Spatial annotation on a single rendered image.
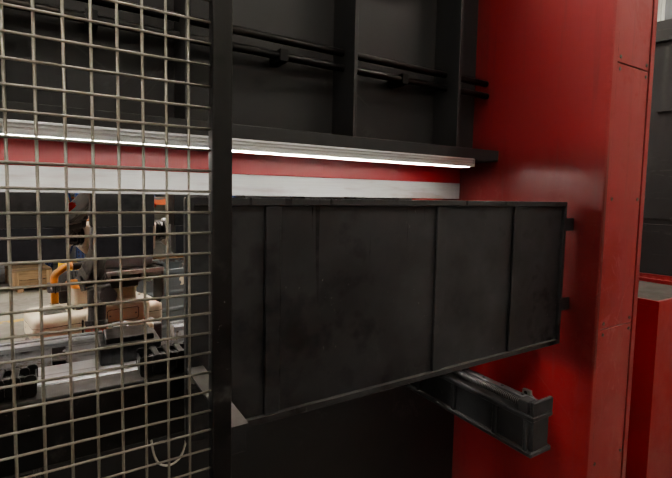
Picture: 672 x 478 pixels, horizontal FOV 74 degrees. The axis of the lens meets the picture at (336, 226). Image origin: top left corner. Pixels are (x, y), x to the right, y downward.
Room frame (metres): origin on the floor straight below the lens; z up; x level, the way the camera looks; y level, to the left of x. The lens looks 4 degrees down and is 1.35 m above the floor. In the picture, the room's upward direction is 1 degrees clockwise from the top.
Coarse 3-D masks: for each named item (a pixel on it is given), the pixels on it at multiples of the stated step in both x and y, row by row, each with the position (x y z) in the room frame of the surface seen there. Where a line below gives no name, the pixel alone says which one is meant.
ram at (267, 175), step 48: (0, 144) 1.01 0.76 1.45; (48, 144) 1.06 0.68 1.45; (96, 144) 1.11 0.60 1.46; (48, 192) 1.06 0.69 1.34; (96, 192) 1.11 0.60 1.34; (240, 192) 1.31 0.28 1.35; (288, 192) 1.39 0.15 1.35; (336, 192) 1.48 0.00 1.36; (384, 192) 1.59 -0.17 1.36; (432, 192) 1.71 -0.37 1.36
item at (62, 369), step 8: (88, 360) 0.93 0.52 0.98; (40, 368) 0.88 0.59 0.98; (48, 368) 0.88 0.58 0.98; (56, 368) 0.88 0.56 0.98; (64, 368) 0.88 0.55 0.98; (72, 368) 0.88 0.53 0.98; (80, 368) 0.88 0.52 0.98; (88, 368) 0.88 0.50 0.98; (104, 368) 0.88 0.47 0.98; (128, 368) 0.89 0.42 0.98; (136, 368) 0.89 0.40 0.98; (40, 376) 0.84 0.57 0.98; (48, 376) 0.84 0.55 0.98; (56, 376) 0.84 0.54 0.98; (80, 376) 0.84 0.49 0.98; (88, 376) 0.84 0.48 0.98; (40, 384) 0.80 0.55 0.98; (48, 384) 0.81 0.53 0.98
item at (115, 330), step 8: (112, 328) 0.99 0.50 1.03; (128, 328) 0.99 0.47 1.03; (136, 328) 0.99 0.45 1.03; (152, 328) 1.03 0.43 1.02; (104, 336) 0.94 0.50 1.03; (112, 336) 0.94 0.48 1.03; (128, 336) 0.94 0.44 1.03; (136, 336) 0.95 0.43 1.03; (152, 336) 0.96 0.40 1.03; (104, 344) 0.92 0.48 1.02; (112, 344) 0.92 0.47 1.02; (152, 344) 0.95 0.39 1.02; (160, 344) 0.95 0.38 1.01; (104, 352) 0.90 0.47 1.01; (112, 352) 0.91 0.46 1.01; (128, 352) 0.92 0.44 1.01; (104, 360) 0.90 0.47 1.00; (112, 360) 0.90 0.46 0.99; (128, 360) 0.92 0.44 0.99
